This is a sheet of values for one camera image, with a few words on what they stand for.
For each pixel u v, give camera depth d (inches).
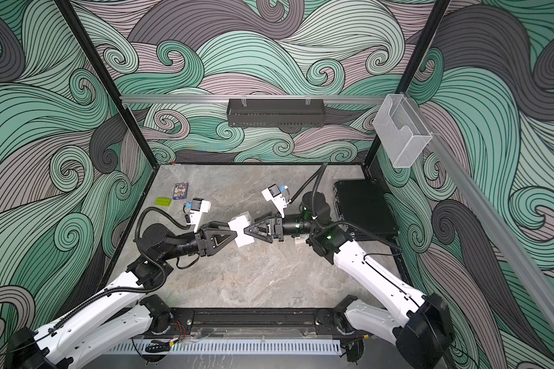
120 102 37.4
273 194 23.2
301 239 22.1
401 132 32.6
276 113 37.4
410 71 33.1
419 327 14.6
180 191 42.1
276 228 21.7
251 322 28.7
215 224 24.9
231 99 36.5
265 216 25.4
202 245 21.6
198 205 22.8
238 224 22.4
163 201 40.8
